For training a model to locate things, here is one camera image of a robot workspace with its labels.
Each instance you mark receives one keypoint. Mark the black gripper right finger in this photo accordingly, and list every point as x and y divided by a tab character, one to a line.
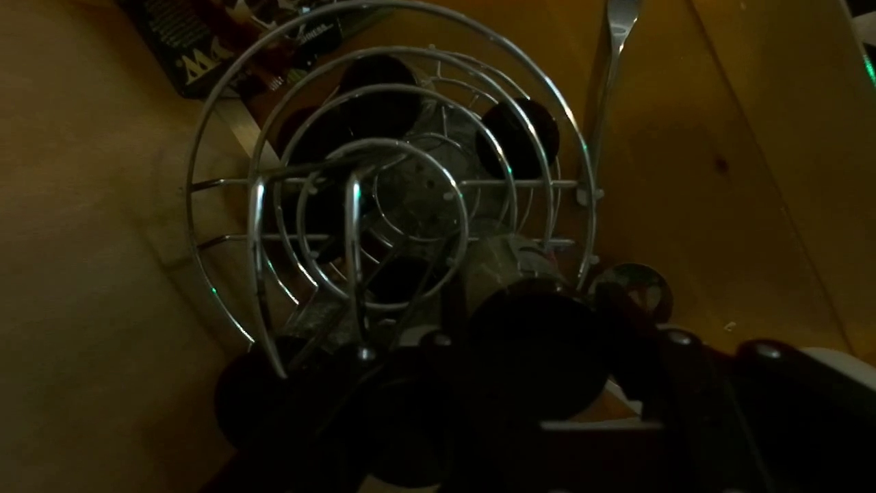
755	419

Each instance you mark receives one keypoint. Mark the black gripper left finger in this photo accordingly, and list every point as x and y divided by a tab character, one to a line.
412	412

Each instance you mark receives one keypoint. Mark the brown paper bag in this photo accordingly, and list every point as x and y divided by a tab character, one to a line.
227	45

